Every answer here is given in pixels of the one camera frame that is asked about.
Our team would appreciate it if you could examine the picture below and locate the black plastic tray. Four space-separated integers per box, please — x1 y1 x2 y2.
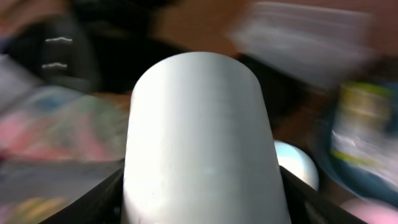
3 18 305 129

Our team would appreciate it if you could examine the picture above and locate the white cup green inside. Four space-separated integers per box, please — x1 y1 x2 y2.
121 52 290 224

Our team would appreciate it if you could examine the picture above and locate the white tissue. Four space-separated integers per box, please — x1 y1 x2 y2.
331 126 397 188

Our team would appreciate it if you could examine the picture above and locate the light blue white bowl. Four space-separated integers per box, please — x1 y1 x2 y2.
274 140 319 191

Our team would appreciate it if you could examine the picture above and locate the white cup pink inside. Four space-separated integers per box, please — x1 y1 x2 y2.
340 199 397 224

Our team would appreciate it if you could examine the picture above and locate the dark blue plate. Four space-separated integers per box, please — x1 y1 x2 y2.
311 82 397 207

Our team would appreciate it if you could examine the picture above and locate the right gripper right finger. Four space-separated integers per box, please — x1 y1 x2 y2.
280 166 365 224

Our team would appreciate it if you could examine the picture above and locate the yellow green snack wrapper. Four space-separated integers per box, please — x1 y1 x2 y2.
335 82 394 136

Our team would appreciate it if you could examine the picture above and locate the clear plastic bin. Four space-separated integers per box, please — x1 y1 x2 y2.
228 2 374 89

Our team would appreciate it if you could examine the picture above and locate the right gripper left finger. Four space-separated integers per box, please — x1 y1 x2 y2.
40 169 123 224

